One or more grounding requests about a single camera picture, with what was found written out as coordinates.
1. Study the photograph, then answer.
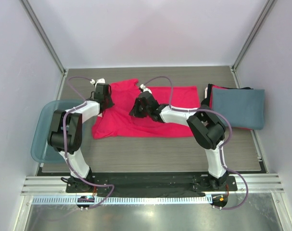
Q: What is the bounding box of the pink t shirt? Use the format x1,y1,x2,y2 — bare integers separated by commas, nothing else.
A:
92,78,200,139

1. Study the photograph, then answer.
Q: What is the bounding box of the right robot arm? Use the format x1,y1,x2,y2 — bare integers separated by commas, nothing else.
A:
129,91,229,190

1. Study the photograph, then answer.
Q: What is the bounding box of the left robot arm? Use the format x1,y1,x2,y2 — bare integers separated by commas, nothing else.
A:
47,78,114,193

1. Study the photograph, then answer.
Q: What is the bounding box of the folded white t shirt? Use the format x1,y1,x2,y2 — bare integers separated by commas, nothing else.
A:
204,87,208,99

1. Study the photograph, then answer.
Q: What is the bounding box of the folded black t shirt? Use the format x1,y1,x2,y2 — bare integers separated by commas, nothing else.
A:
201,84,228,108

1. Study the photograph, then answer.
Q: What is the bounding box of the clear blue plastic bin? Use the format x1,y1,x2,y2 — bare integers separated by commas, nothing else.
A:
31,99,83,164

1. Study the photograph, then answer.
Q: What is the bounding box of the folded grey-blue t shirt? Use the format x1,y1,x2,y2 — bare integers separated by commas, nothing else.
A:
211,88,265,130

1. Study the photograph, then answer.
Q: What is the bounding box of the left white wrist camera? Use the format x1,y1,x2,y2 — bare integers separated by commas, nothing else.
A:
89,78,105,87

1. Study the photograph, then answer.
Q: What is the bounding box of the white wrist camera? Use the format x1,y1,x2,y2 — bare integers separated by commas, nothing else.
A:
89,78,105,87
139,84,152,94

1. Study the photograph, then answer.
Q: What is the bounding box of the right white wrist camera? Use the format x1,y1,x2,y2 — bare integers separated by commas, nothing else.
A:
139,84,152,94

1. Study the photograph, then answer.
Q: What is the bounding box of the left aluminium frame post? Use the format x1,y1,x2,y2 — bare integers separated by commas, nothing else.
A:
20,0,66,75

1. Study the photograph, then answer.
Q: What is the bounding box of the aluminium frame post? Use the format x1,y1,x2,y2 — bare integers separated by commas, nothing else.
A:
231,0,279,72
20,0,66,75

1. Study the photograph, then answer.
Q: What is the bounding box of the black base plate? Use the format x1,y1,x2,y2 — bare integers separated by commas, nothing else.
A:
66,171,238,198

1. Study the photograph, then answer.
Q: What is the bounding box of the slotted cable duct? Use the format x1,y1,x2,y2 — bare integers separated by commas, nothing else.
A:
32,194,212,205

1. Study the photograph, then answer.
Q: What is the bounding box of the aluminium rail beam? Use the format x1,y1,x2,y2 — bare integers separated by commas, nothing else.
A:
20,173,284,195

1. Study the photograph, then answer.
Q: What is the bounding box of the right aluminium frame post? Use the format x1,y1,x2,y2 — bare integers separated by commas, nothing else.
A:
231,0,279,72

